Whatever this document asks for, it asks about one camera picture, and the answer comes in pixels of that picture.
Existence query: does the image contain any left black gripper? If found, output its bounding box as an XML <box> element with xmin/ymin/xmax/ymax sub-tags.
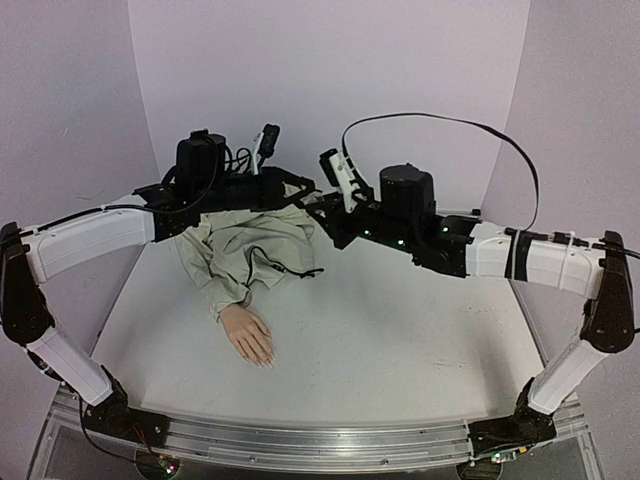
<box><xmin>199</xmin><ymin>166</ymin><xmax>320</xmax><ymax>215</ymax></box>

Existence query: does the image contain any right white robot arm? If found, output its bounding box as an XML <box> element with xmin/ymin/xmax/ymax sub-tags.
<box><xmin>305</xmin><ymin>165</ymin><xmax>637</xmax><ymax>458</ymax></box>

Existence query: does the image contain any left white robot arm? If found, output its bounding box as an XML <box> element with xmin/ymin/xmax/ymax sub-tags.
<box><xmin>1</xmin><ymin>127</ymin><xmax>315</xmax><ymax>437</ymax></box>

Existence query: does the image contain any beige jacket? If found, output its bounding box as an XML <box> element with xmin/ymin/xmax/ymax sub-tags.
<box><xmin>175</xmin><ymin>206</ymin><xmax>322</xmax><ymax>319</ymax></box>

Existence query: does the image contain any mannequin hand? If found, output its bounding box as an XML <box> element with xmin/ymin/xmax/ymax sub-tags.
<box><xmin>219</xmin><ymin>304</ymin><xmax>274</xmax><ymax>368</ymax></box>

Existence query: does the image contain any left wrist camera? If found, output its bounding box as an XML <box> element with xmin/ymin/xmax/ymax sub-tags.
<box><xmin>251</xmin><ymin>124</ymin><xmax>281</xmax><ymax>175</ymax></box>

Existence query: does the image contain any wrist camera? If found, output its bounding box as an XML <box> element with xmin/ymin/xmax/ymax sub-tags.
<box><xmin>319</xmin><ymin>149</ymin><xmax>374</xmax><ymax>214</ymax></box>
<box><xmin>251</xmin><ymin>124</ymin><xmax>281</xmax><ymax>175</ymax></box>

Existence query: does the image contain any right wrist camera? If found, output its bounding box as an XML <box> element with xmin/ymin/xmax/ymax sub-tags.
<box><xmin>319</xmin><ymin>149</ymin><xmax>374</xmax><ymax>214</ymax></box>

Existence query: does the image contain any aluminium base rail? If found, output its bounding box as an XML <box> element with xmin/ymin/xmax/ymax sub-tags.
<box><xmin>52</xmin><ymin>388</ymin><xmax>598</xmax><ymax>473</ymax></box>

